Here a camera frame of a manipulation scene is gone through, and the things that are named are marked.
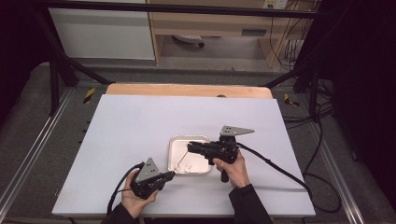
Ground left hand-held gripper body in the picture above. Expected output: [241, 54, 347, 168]
[129, 157, 169, 201]

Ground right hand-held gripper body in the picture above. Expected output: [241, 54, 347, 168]
[205, 124, 256, 184]

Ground square metal tray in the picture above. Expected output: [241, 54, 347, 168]
[167, 134, 214, 175]

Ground thin wooden skewer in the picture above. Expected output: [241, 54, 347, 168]
[177, 151, 190, 170]

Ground person's right hand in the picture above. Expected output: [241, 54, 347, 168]
[212, 150, 251, 189]

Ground person's left hand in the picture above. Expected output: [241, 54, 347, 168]
[120, 171, 160, 219]

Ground white board sheet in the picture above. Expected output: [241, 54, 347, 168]
[51, 94, 317, 218]

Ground wooden table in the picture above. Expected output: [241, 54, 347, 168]
[105, 82, 275, 100]

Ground yellow black tape strip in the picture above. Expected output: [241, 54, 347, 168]
[82, 87, 96, 105]
[283, 92, 301, 107]

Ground white chair base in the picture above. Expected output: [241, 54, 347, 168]
[172, 34, 206, 49]

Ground light wooden desk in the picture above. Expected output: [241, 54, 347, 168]
[146, 0, 316, 68]

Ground white cabinet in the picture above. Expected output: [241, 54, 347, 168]
[48, 0, 156, 61]

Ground dark curtain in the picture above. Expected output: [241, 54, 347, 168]
[316, 0, 396, 216]
[0, 0, 52, 125]

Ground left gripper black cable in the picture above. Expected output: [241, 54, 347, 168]
[106, 161, 146, 217]

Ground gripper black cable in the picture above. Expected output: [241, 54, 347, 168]
[106, 161, 146, 217]
[235, 142, 343, 215]

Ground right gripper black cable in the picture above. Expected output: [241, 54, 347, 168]
[235, 142, 343, 215]

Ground black floor cables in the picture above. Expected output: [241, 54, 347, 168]
[281, 78, 336, 131]

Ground aluminium floor rail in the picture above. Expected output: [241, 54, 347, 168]
[0, 88, 75, 207]
[306, 122, 366, 224]

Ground hanging black cables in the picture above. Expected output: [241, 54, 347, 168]
[268, 8, 313, 72]

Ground black metal frame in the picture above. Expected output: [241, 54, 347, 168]
[31, 0, 322, 118]

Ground white wall socket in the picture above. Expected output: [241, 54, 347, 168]
[262, 0, 290, 10]

